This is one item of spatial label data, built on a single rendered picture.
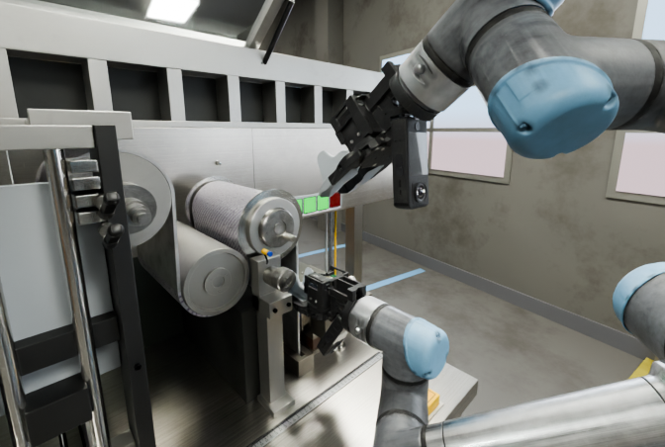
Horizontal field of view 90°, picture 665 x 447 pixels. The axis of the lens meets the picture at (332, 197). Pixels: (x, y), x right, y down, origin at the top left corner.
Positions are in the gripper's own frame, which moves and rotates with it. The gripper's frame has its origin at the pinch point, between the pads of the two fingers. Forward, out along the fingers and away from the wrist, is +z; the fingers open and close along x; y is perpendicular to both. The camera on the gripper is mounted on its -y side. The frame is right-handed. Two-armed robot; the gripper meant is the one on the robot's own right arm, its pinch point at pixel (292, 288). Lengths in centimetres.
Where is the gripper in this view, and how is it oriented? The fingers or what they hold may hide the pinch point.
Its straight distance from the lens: 77.2
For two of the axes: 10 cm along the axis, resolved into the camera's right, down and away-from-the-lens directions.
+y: 0.0, -9.8, -2.0
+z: -6.9, -1.4, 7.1
